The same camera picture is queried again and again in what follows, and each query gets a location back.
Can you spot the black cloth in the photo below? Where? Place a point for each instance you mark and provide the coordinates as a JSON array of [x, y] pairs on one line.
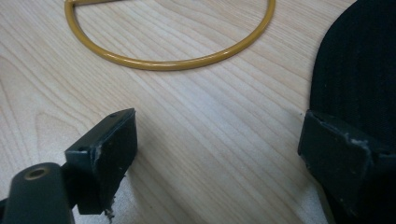
[[358, 62]]

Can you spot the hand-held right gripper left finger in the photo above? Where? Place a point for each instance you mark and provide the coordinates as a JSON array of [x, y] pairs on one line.
[[109, 161]]

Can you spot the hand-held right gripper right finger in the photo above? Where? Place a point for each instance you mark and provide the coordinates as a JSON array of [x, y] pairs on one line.
[[339, 161]]

